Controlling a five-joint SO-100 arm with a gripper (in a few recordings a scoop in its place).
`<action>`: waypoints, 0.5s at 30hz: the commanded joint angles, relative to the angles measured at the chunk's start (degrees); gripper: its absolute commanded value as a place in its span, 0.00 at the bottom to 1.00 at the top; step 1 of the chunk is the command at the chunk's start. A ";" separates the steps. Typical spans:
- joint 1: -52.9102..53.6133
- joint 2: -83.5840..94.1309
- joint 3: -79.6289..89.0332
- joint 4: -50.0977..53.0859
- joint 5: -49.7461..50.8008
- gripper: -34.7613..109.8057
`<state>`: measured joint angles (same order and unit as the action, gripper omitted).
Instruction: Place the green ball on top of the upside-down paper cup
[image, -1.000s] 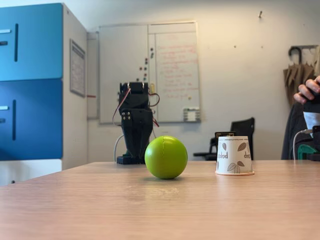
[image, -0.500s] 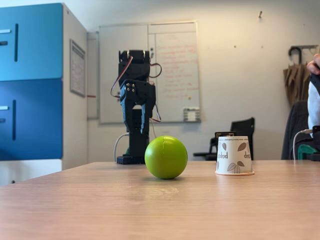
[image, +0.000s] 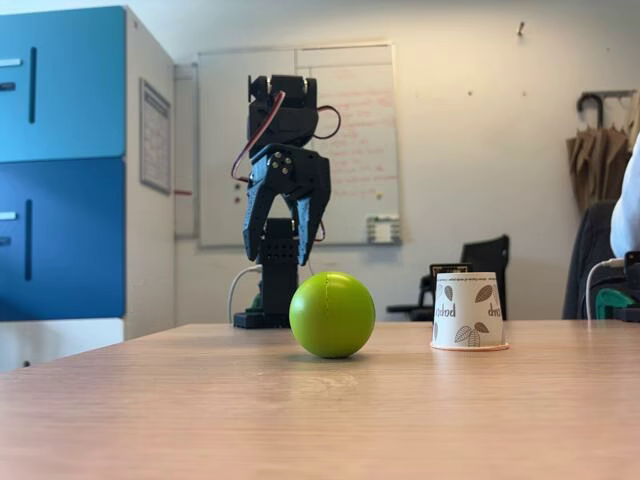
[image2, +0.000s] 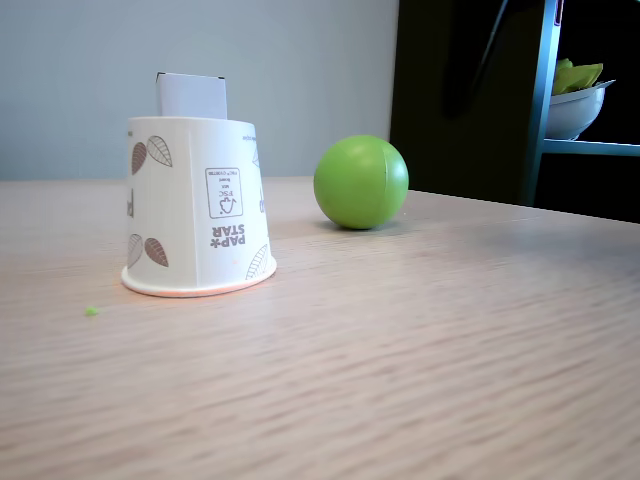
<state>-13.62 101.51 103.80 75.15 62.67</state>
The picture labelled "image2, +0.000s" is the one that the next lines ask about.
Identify white rectangular box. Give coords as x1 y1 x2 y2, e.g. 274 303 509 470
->
155 71 229 121

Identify green foam ball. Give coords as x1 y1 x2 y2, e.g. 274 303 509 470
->
313 134 410 231

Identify white bowl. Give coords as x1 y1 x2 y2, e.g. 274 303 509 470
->
544 79 617 141

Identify white paper cup leaf print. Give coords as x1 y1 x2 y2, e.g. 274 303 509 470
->
120 116 278 299

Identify blue metal shelf frame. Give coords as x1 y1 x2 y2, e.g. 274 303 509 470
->
522 0 640 209

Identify dark cabinet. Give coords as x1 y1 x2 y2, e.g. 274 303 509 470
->
389 0 547 206

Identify green items in bowl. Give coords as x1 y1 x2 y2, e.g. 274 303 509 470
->
552 58 605 96

